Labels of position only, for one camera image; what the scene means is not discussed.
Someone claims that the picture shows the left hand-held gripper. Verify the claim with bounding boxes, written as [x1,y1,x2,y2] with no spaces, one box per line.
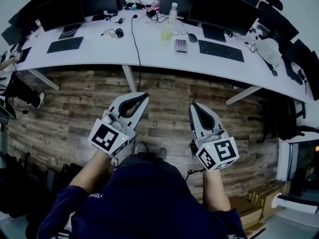
[87,92,150,158]

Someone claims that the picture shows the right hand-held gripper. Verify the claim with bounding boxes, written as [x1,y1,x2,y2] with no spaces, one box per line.
[188,103,240,172]

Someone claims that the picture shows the person's right forearm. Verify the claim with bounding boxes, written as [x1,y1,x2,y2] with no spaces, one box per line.
[202,169,232,213]

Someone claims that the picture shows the another person's forearm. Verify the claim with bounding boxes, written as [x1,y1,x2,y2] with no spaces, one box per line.
[0,58,16,71]

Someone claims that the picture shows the person's left forearm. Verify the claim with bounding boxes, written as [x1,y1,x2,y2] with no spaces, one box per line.
[67,149,114,195]

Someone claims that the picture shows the white desk leg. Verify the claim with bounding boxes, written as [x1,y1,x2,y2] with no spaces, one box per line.
[121,64,138,93]
[27,69,61,91]
[225,86,263,106]

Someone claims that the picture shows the person's left grey shoe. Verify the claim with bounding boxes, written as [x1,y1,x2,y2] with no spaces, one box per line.
[135,142,148,156]

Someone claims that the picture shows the person's grey shoe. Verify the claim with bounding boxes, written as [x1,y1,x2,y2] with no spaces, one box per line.
[155,147,167,160]
[135,142,148,156]

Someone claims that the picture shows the person's right grey shoe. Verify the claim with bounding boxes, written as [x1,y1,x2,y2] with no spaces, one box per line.
[155,147,167,160]

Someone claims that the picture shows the person's dark trousers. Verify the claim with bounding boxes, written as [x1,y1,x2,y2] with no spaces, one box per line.
[115,152,185,181]

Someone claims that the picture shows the black keyboard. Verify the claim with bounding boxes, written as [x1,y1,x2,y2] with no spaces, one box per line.
[46,36,84,54]
[198,39,245,63]

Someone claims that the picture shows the brown cardboard box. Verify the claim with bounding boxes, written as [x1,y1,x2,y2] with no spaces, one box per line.
[246,183,285,219]
[228,196,264,231]

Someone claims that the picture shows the crumpled clear plastic bag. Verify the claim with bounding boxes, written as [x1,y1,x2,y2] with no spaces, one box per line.
[256,37,283,67]

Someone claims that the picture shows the person's dark navy shirt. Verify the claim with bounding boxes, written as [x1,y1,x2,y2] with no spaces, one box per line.
[36,162,248,239]

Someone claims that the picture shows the clear plastic bottle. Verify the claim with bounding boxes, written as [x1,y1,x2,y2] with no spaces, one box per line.
[167,2,179,25]

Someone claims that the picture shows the small black monitor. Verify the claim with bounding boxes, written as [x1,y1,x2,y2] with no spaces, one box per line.
[83,0,119,17]

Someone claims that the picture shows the glass-front cabinet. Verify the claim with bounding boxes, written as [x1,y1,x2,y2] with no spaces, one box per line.
[277,132,319,202]

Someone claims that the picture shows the large black monitor with stand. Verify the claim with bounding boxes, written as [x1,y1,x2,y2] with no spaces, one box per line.
[187,0,263,43]

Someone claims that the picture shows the black laptop screen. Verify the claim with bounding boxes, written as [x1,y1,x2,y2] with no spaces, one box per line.
[159,0,194,18]

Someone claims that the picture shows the black notebook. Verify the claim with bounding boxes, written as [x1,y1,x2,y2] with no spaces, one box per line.
[15,46,32,65]

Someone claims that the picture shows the white roll device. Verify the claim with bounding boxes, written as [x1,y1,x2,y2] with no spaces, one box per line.
[271,192,319,215]

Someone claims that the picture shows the black office chair with headrest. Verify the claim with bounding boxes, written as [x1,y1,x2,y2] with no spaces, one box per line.
[257,0,300,42]

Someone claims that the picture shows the black backpack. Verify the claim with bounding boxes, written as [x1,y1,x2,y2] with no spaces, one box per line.
[0,152,83,219]

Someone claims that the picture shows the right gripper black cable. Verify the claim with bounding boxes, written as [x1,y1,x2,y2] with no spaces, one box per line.
[183,167,205,182]

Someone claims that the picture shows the long black power cable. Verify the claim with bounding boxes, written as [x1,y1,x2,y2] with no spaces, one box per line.
[131,14,143,92]

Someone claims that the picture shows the thin black earphone cable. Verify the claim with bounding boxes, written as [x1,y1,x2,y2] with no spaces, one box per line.
[100,28,117,37]

